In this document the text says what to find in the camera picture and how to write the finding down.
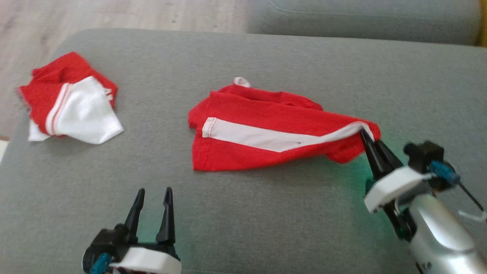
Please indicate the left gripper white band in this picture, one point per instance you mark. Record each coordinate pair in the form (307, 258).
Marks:
(152, 262)

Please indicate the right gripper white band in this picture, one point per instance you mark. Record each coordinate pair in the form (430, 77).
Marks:
(392, 184)

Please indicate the red garment with white band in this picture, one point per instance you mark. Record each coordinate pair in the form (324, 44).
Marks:
(266, 110)

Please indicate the red shirt with white sleeves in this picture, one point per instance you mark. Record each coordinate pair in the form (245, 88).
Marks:
(45, 91)

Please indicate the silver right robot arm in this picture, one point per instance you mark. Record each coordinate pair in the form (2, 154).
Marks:
(445, 239)

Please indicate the grey fabric sofa seat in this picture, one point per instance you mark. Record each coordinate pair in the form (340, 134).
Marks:
(266, 228)

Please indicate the grey sofa back cushion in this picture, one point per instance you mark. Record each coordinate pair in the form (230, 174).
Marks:
(361, 23)

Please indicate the white flat floor object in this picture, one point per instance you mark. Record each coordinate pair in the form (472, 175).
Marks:
(3, 150)

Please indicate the yellow object edge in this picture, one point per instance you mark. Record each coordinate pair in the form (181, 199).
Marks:
(484, 23)

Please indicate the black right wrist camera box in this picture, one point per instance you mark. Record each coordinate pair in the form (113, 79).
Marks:
(422, 156)

